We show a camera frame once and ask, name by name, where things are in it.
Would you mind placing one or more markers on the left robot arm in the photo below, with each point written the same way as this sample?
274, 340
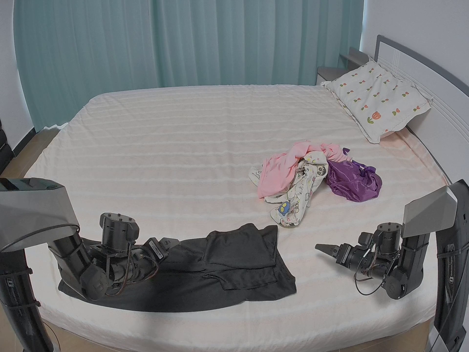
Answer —
36, 204

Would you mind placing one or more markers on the white printed pillow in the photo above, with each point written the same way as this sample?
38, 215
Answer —
377, 97

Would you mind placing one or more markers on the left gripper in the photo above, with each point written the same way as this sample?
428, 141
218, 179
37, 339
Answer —
157, 250

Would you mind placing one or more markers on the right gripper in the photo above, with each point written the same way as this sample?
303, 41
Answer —
350, 257

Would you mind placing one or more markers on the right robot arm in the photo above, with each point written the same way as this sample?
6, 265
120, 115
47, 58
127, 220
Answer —
428, 211

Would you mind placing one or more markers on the pink garment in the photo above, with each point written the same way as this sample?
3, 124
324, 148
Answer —
278, 171

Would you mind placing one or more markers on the black T-shirt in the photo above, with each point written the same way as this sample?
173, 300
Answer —
238, 270

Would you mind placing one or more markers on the black chest of drawers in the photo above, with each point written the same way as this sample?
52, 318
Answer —
5, 149

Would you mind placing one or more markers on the white printed garment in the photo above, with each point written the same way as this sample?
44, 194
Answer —
296, 200

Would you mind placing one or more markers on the grey bedside table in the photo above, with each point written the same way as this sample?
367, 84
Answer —
331, 73

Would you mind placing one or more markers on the bed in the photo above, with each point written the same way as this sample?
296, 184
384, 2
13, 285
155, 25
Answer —
165, 141

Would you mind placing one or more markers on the purple garment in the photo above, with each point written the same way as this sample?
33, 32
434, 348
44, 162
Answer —
351, 182

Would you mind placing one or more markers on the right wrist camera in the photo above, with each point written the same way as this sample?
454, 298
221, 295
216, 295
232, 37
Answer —
365, 239

